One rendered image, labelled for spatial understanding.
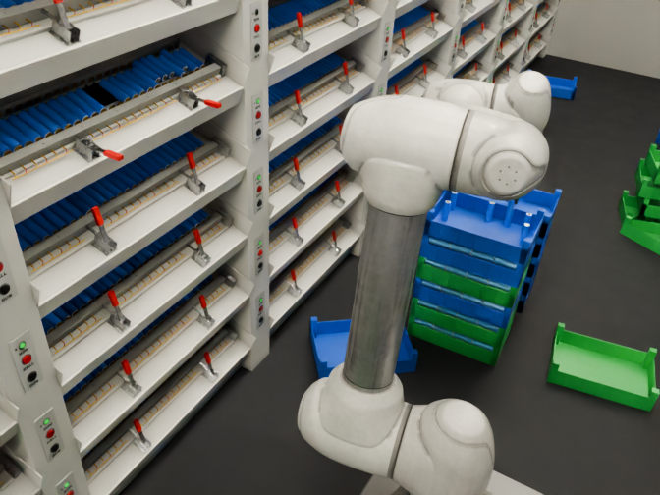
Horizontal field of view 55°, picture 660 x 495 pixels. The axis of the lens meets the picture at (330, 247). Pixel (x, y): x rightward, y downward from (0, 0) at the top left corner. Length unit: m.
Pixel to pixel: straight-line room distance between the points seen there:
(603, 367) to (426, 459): 1.07
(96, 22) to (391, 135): 0.52
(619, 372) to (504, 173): 1.37
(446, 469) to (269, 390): 0.80
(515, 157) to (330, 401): 0.60
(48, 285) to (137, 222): 0.23
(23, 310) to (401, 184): 0.66
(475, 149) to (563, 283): 1.60
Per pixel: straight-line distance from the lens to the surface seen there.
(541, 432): 1.97
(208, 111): 1.39
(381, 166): 1.00
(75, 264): 1.26
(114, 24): 1.18
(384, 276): 1.10
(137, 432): 1.71
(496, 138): 0.97
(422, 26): 2.59
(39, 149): 1.15
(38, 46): 1.09
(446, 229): 1.86
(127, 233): 1.32
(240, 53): 1.44
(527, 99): 1.51
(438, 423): 1.25
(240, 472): 1.76
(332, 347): 2.05
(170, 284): 1.50
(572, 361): 2.21
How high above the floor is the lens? 1.45
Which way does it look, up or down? 36 degrees down
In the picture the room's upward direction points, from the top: 4 degrees clockwise
